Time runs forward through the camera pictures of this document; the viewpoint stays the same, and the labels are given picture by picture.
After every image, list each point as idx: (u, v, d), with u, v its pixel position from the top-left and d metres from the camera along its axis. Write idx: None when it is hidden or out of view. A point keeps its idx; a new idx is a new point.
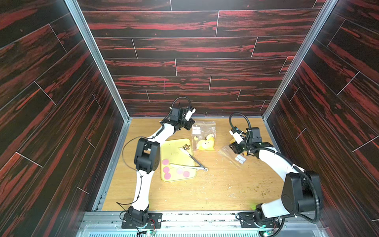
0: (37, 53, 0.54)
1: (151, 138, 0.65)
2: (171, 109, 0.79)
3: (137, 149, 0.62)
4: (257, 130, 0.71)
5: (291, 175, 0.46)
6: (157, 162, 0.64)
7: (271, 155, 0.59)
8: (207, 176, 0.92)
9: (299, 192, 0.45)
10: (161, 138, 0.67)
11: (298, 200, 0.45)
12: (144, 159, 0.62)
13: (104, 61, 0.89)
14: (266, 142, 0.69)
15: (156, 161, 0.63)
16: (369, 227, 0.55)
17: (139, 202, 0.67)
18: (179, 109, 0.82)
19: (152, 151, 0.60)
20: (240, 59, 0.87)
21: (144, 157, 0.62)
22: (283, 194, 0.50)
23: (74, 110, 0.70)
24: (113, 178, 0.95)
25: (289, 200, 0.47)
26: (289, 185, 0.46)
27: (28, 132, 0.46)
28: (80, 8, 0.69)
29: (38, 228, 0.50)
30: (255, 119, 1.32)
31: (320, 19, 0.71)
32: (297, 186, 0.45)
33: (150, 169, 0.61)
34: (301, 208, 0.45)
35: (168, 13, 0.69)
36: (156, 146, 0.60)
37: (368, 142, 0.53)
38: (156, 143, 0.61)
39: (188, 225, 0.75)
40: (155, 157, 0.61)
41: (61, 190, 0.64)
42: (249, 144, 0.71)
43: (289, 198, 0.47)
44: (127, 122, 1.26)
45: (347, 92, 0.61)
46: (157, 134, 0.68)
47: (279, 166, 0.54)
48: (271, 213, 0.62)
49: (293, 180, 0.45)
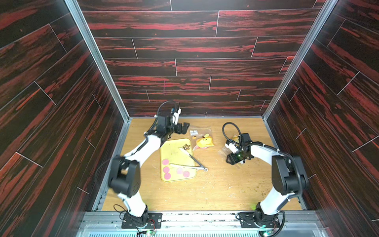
0: (37, 53, 0.54)
1: (130, 155, 0.52)
2: (157, 117, 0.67)
3: (112, 171, 0.49)
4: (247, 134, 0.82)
5: (276, 156, 0.53)
6: (138, 184, 0.52)
7: (258, 147, 0.67)
8: (207, 176, 0.92)
9: (285, 171, 0.50)
10: (142, 154, 0.55)
11: (284, 178, 0.50)
12: (120, 181, 0.49)
13: (104, 61, 0.89)
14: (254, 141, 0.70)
15: (136, 183, 0.51)
16: (369, 227, 0.55)
17: (136, 211, 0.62)
18: (166, 116, 0.69)
19: (130, 172, 0.48)
20: (240, 59, 0.87)
21: (119, 179, 0.50)
22: (274, 179, 0.54)
23: (74, 110, 0.70)
24: None
25: (278, 181, 0.51)
26: (276, 166, 0.52)
27: (28, 131, 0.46)
28: (80, 8, 0.69)
29: (38, 229, 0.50)
30: (255, 119, 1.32)
31: (320, 20, 0.71)
32: (281, 164, 0.51)
33: (130, 193, 0.48)
34: (287, 185, 0.49)
35: (168, 13, 0.69)
36: (134, 167, 0.48)
37: (368, 142, 0.53)
38: (134, 163, 0.49)
39: (188, 225, 0.75)
40: (134, 178, 0.49)
41: (61, 190, 0.64)
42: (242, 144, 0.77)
43: (278, 178, 0.51)
44: (127, 122, 1.26)
45: (347, 92, 0.60)
46: (137, 149, 0.56)
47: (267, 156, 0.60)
48: (271, 207, 0.61)
49: (278, 160, 0.51)
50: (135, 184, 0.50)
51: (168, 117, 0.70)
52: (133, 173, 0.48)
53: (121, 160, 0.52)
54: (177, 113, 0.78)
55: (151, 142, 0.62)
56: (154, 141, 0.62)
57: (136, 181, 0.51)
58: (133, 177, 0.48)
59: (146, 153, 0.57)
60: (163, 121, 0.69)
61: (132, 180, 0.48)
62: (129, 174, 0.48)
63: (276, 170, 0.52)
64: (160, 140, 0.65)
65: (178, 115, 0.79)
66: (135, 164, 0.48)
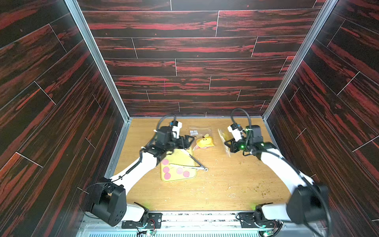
0: (37, 53, 0.54)
1: (118, 179, 0.47)
2: (157, 132, 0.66)
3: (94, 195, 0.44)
4: (258, 128, 0.65)
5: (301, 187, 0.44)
6: (122, 211, 0.47)
7: (276, 159, 0.55)
8: (207, 176, 0.92)
9: (308, 202, 0.42)
10: (132, 177, 0.49)
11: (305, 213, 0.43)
12: (102, 206, 0.44)
13: (104, 61, 0.89)
14: (268, 143, 0.63)
15: (121, 211, 0.46)
16: (368, 227, 0.55)
17: (136, 213, 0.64)
18: (166, 133, 0.62)
19: (113, 201, 0.42)
20: (240, 59, 0.87)
21: (102, 205, 0.45)
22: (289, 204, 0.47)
23: (74, 110, 0.70)
24: None
25: (297, 212, 0.44)
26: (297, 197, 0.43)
27: (28, 132, 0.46)
28: (80, 8, 0.69)
29: (38, 228, 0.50)
30: (255, 119, 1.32)
31: (320, 19, 0.71)
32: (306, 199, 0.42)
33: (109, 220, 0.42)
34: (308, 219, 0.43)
35: (168, 13, 0.69)
36: (118, 194, 0.42)
37: (368, 142, 0.53)
38: (119, 190, 0.43)
39: (188, 225, 0.75)
40: (116, 207, 0.43)
41: (61, 190, 0.64)
42: (250, 145, 0.66)
43: (298, 210, 0.44)
44: (127, 122, 1.26)
45: (347, 92, 0.60)
46: (127, 172, 0.50)
47: (284, 174, 0.51)
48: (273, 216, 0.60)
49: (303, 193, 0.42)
50: (118, 212, 0.45)
51: (168, 133, 0.64)
52: (116, 201, 0.42)
53: (106, 183, 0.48)
54: (177, 127, 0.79)
55: (145, 162, 0.56)
56: (149, 162, 0.56)
57: (120, 209, 0.45)
58: (117, 205, 0.43)
59: (136, 177, 0.51)
60: (162, 136, 0.62)
61: (113, 211, 0.42)
62: (112, 202, 0.42)
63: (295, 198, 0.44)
64: (156, 158, 0.59)
65: (179, 127, 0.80)
66: (121, 191, 0.43)
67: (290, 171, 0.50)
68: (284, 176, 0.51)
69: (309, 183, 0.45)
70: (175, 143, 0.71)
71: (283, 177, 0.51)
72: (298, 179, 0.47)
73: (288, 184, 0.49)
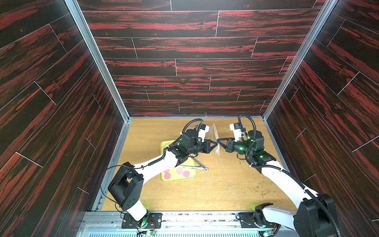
0: (37, 53, 0.54)
1: (139, 168, 0.49)
2: (182, 134, 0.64)
3: (117, 177, 0.48)
4: (262, 140, 0.60)
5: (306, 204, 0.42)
6: (134, 199, 0.49)
7: (277, 173, 0.54)
8: (207, 176, 0.92)
9: (316, 217, 0.41)
10: (152, 169, 0.51)
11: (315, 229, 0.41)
12: (120, 189, 0.47)
13: (104, 61, 0.89)
14: (267, 155, 0.62)
15: (133, 199, 0.48)
16: (368, 227, 0.55)
17: (136, 213, 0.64)
18: (190, 137, 0.62)
19: (130, 186, 0.45)
20: (240, 59, 0.87)
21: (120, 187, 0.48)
22: (295, 219, 0.46)
23: (74, 110, 0.70)
24: (106, 192, 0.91)
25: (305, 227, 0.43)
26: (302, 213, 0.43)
27: (28, 132, 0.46)
28: (80, 8, 0.69)
29: (38, 229, 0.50)
30: (255, 119, 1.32)
31: (320, 20, 0.71)
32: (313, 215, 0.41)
33: (123, 205, 0.45)
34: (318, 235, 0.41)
35: (168, 13, 0.69)
36: (136, 181, 0.45)
37: (368, 142, 0.53)
38: (138, 178, 0.45)
39: (188, 225, 0.75)
40: (132, 193, 0.45)
41: (61, 190, 0.64)
42: (250, 157, 0.64)
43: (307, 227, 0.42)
44: (127, 122, 1.26)
45: (347, 92, 0.61)
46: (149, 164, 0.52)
47: (287, 186, 0.49)
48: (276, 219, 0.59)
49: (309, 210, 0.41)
50: (131, 199, 0.47)
51: (193, 138, 0.63)
52: (133, 188, 0.44)
53: (129, 169, 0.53)
54: (204, 131, 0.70)
55: (166, 160, 0.57)
56: (169, 158, 0.59)
57: (133, 196, 0.47)
58: (132, 192, 0.45)
59: (156, 171, 0.54)
60: (186, 141, 0.62)
61: (129, 195, 0.45)
62: (129, 188, 0.45)
63: (302, 216, 0.43)
64: (176, 160, 0.60)
65: (206, 132, 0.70)
66: (139, 180, 0.45)
67: (294, 184, 0.48)
68: (286, 188, 0.50)
69: (313, 197, 0.44)
70: (201, 147, 0.70)
71: (284, 189, 0.51)
72: (302, 193, 0.45)
73: (292, 197, 0.48)
